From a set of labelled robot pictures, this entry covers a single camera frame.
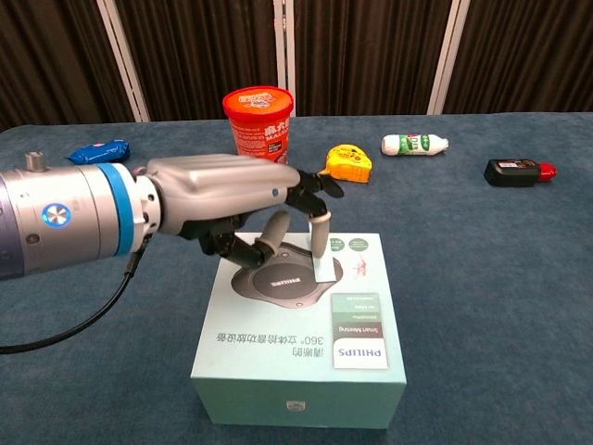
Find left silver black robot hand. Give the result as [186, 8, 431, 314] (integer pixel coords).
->
[138, 153, 345, 271]

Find small pale blue card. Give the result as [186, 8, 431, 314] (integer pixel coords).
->
[307, 221, 338, 284]

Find white Philips speaker box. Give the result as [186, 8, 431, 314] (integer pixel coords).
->
[190, 231, 408, 429]

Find red instant noodle cup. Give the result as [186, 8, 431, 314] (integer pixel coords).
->
[221, 85, 296, 166]

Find blue snack packet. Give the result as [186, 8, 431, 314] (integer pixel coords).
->
[64, 137, 132, 166]

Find yellow tape measure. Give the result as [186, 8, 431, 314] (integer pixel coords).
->
[317, 144, 372, 184]

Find black pleated curtain panel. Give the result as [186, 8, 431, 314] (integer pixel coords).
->
[0, 0, 135, 134]
[113, 0, 284, 122]
[294, 0, 453, 117]
[442, 0, 593, 115]

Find white green plastic bottle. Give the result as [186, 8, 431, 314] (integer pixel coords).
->
[381, 133, 449, 157]

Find blue felt table cover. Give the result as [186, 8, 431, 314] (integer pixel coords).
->
[0, 110, 593, 445]

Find black bottle with red cap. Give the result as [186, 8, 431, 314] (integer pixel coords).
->
[483, 158, 559, 188]

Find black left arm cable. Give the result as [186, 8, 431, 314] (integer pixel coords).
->
[0, 235, 154, 356]

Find white partition frame post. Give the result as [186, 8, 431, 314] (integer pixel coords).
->
[425, 0, 470, 116]
[95, 0, 150, 123]
[275, 0, 297, 117]

